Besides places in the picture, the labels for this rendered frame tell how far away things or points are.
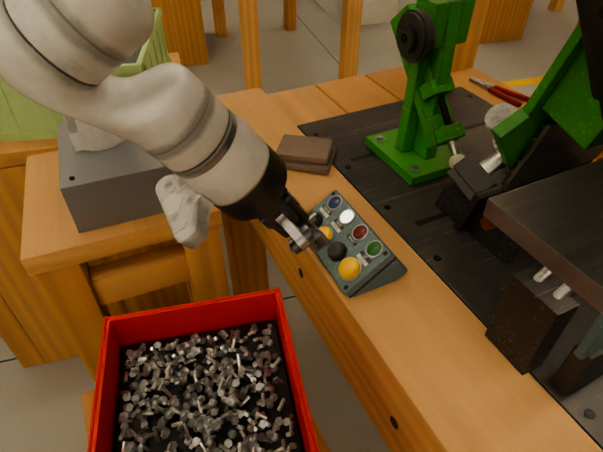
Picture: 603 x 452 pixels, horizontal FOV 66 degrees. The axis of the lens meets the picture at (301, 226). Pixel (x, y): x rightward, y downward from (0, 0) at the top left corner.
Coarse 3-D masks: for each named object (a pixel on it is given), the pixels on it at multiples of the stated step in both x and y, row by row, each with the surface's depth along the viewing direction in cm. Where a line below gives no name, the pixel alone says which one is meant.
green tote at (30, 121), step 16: (160, 16) 129; (160, 32) 129; (144, 48) 108; (160, 48) 126; (128, 64) 101; (144, 64) 105; (160, 64) 125; (0, 80) 99; (0, 96) 102; (16, 96) 102; (0, 112) 104; (16, 112) 104; (32, 112) 105; (48, 112) 105; (0, 128) 106; (16, 128) 107; (32, 128) 107; (48, 128) 108
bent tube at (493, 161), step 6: (492, 156) 66; (498, 156) 66; (480, 162) 67; (486, 162) 66; (492, 162) 66; (498, 162) 65; (486, 168) 66; (492, 168) 66; (498, 168) 66; (492, 174) 66
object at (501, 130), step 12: (504, 120) 54; (516, 120) 53; (528, 120) 53; (504, 132) 53; (516, 132) 54; (528, 132) 55; (504, 144) 55; (516, 144) 57; (528, 144) 58; (504, 156) 59; (516, 156) 59
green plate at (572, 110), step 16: (576, 32) 45; (576, 48) 46; (560, 64) 47; (576, 64) 47; (544, 80) 49; (560, 80) 49; (576, 80) 47; (544, 96) 50; (560, 96) 50; (576, 96) 48; (592, 96) 46; (528, 112) 52; (544, 112) 53; (560, 112) 50; (576, 112) 48; (592, 112) 47; (576, 128) 49; (592, 128) 47; (592, 144) 48
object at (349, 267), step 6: (348, 258) 59; (354, 258) 59; (342, 264) 59; (348, 264) 58; (354, 264) 58; (342, 270) 58; (348, 270) 58; (354, 270) 58; (342, 276) 58; (348, 276) 58; (354, 276) 58
